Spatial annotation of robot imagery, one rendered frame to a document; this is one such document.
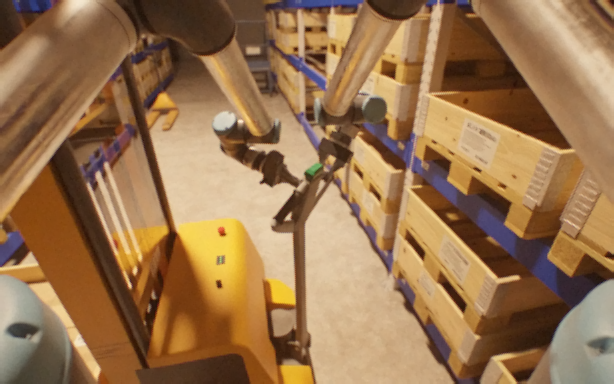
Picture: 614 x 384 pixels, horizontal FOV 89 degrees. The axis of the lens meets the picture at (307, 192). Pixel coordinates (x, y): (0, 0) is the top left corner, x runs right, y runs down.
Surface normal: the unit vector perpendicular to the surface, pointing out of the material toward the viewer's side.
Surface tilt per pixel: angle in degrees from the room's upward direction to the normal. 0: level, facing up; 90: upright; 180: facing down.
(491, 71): 90
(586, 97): 79
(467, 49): 90
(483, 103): 90
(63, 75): 70
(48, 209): 90
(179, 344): 0
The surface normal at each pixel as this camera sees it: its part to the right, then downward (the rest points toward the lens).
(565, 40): -0.79, -0.15
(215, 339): -0.01, -0.87
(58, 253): 0.20, 0.49
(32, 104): 0.83, -0.23
